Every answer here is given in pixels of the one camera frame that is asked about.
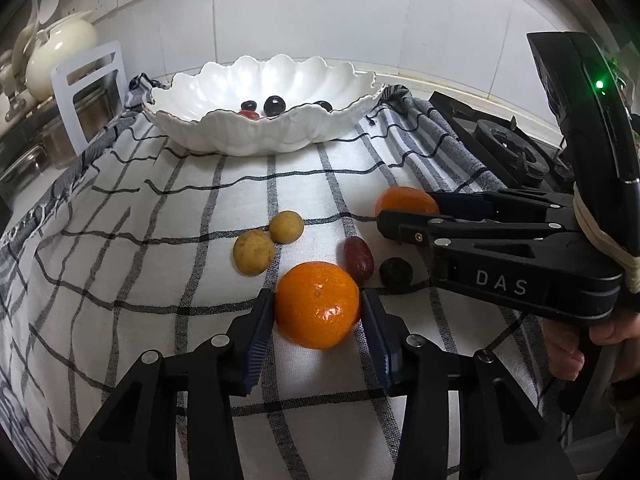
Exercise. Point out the steel stock pot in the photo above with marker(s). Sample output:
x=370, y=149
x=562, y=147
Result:
x=85, y=120

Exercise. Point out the small dark grape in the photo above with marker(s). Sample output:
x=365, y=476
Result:
x=248, y=105

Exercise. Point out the person's right hand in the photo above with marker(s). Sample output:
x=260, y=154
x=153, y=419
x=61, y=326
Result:
x=562, y=355

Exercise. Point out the tan longan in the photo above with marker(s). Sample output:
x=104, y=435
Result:
x=286, y=226
x=254, y=252

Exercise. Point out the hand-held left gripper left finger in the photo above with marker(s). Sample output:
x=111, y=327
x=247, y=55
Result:
x=257, y=350

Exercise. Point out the black white checked cloth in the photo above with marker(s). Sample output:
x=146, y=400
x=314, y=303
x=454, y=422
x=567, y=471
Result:
x=150, y=240

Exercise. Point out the white scalloped bowl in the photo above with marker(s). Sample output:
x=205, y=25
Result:
x=240, y=135

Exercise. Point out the dark red date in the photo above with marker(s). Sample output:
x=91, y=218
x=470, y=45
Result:
x=356, y=258

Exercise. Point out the wrinkled dark fruit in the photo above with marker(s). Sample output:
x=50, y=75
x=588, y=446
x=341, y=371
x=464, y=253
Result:
x=395, y=273

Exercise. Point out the steel pan with lid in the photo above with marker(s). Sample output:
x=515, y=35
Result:
x=22, y=167

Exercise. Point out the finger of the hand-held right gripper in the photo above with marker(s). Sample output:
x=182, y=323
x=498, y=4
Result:
x=410, y=227
x=465, y=205

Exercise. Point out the orange mandarin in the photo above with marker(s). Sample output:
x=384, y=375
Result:
x=315, y=305
x=405, y=200

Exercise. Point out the white shelf frame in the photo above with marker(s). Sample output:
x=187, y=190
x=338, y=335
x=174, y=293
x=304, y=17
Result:
x=62, y=105

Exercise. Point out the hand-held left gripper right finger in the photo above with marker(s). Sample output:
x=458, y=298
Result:
x=377, y=345

